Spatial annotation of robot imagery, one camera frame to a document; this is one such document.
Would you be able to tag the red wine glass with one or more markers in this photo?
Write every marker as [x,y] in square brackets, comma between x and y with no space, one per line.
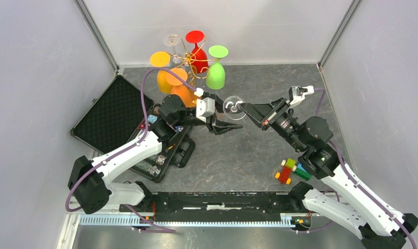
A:
[198,57]

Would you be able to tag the clear wine glass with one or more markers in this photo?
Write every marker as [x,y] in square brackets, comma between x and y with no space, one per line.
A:
[172,40]
[231,108]

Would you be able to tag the orange wine glass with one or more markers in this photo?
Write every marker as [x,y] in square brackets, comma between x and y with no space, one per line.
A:
[178,88]

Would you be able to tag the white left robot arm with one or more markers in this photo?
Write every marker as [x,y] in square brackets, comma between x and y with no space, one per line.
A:
[91,181]

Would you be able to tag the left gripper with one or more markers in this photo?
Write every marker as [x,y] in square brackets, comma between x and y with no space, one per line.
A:
[219,127]

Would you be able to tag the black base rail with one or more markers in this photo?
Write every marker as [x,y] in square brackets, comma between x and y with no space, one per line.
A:
[218,208]

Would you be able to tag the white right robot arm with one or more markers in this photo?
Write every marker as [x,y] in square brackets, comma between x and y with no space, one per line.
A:
[376,223]

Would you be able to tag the red toy brick car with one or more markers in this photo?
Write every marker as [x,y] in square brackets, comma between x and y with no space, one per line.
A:
[288,166]

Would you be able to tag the blue white toy block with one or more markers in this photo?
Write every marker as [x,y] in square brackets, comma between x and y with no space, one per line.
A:
[301,172]

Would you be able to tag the black poker chip case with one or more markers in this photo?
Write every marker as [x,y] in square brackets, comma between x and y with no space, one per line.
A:
[116,118]

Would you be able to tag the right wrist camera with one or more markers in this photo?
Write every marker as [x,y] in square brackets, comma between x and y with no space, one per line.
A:
[297,94]

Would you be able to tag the yellow wine glass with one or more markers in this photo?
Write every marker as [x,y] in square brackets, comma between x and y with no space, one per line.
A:
[161,59]

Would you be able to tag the green wine glass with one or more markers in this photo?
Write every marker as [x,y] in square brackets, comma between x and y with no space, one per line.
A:
[216,73]

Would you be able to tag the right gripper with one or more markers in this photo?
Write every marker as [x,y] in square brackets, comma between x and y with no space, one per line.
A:
[256,111]

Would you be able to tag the gold wire glass rack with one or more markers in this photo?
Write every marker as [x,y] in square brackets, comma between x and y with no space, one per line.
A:
[188,54]

